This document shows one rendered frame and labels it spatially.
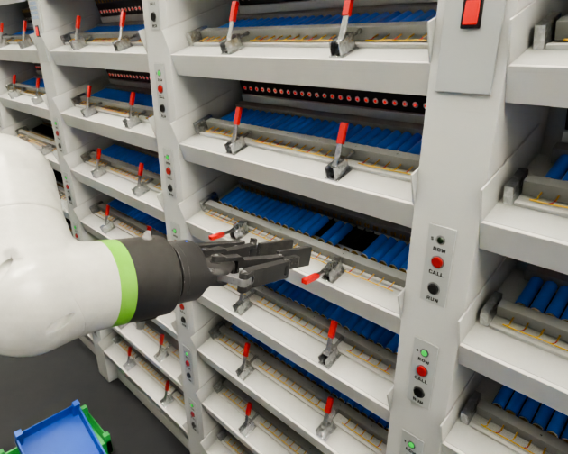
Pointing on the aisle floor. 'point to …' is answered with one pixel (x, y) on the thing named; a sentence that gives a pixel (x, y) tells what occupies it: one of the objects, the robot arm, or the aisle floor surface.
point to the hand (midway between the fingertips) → (284, 254)
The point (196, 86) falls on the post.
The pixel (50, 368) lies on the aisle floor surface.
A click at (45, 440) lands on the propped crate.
